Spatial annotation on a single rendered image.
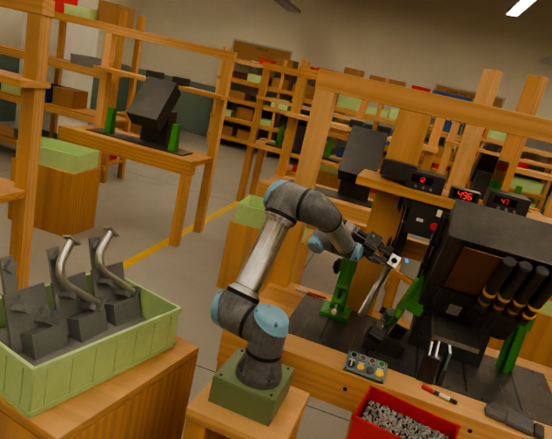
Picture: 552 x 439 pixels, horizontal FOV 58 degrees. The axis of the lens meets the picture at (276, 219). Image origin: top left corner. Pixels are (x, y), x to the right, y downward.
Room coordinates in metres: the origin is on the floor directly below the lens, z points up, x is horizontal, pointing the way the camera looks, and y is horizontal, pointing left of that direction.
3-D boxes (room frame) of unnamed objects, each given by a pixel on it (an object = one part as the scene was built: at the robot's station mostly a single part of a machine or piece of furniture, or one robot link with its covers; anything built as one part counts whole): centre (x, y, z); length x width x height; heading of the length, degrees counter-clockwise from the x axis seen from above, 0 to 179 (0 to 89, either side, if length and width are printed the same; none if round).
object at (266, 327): (1.42, -0.05, 1.11); 0.13 x 0.12 x 0.14; 61
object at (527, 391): (1.91, -0.70, 0.89); 1.10 x 0.42 x 0.02; 76
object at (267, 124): (11.78, 0.53, 1.11); 3.01 x 0.54 x 2.23; 78
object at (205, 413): (1.42, -0.06, 0.83); 0.32 x 0.32 x 0.04; 74
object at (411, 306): (1.87, -0.62, 1.17); 0.13 x 0.12 x 0.20; 76
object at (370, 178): (2.16, -0.77, 1.52); 0.90 x 0.25 x 0.04; 76
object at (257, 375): (1.42, -0.06, 0.99); 0.15 x 0.15 x 0.10
